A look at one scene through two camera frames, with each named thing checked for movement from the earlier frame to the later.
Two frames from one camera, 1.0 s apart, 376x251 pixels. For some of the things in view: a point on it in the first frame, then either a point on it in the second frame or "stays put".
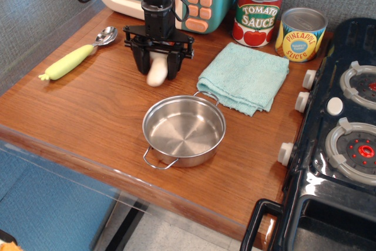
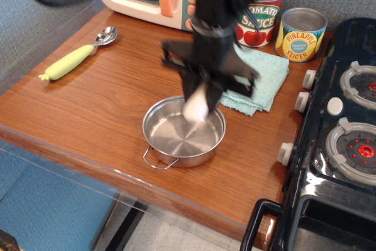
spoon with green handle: [105, 36] stays put
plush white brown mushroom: [158, 69] -> [195, 109]
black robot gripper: [159, 33] -> [214, 54]
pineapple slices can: [301, 33] stays put
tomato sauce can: [259, 3] stays put
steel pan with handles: [184, 131] stays put
